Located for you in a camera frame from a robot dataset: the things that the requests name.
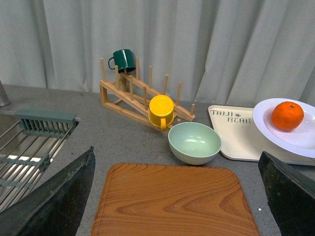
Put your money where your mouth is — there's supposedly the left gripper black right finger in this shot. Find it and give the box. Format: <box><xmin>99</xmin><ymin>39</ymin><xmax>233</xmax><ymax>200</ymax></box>
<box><xmin>258</xmin><ymin>151</ymin><xmax>315</xmax><ymax>236</ymax></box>

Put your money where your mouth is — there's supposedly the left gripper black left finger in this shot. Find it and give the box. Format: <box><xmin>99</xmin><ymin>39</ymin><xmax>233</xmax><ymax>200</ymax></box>
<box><xmin>0</xmin><ymin>147</ymin><xmax>95</xmax><ymax>236</ymax></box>

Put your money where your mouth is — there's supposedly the lavender ridged deep plate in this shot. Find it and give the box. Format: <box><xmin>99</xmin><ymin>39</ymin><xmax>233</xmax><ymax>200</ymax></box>
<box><xmin>252</xmin><ymin>98</ymin><xmax>315</xmax><ymax>158</ymax></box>

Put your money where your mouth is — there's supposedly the orange mandarin fruit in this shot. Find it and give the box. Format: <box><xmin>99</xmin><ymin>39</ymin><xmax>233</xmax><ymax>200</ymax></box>
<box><xmin>271</xmin><ymin>101</ymin><xmax>304</xmax><ymax>131</ymax></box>

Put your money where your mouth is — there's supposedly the green sink drain rack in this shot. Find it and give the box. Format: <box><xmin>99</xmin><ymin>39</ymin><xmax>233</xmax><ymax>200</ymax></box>
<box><xmin>0</xmin><ymin>109</ymin><xmax>78</xmax><ymax>210</ymax></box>

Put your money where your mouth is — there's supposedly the beige bear serving tray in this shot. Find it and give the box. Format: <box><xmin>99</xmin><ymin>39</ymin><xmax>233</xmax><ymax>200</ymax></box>
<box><xmin>208</xmin><ymin>105</ymin><xmax>315</xmax><ymax>166</ymax></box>

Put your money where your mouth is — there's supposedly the brown wooden cutting board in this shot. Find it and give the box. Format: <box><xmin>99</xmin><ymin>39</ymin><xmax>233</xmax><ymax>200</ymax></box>
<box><xmin>91</xmin><ymin>163</ymin><xmax>259</xmax><ymax>236</ymax></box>

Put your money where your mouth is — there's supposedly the light green bowl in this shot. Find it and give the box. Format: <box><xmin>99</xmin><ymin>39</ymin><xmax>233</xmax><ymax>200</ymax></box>
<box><xmin>168</xmin><ymin>122</ymin><xmax>222</xmax><ymax>165</ymax></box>

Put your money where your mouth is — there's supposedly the metal faucet base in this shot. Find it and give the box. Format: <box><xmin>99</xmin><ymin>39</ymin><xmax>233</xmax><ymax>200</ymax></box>
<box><xmin>0</xmin><ymin>81</ymin><xmax>11</xmax><ymax>108</ymax></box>

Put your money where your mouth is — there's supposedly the wooden dish drying rack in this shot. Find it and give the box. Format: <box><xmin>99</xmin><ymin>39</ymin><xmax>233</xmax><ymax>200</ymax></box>
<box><xmin>99</xmin><ymin>57</ymin><xmax>196</xmax><ymax>131</ymax></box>

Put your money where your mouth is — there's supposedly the yellow mug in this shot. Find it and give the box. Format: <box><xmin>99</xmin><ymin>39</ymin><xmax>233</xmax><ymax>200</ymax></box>
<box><xmin>148</xmin><ymin>94</ymin><xmax>174</xmax><ymax>130</ymax></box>

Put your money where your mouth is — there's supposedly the dark green mug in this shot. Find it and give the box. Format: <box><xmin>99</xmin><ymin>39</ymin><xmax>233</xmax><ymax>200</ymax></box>
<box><xmin>108</xmin><ymin>49</ymin><xmax>136</xmax><ymax>73</ymax></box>

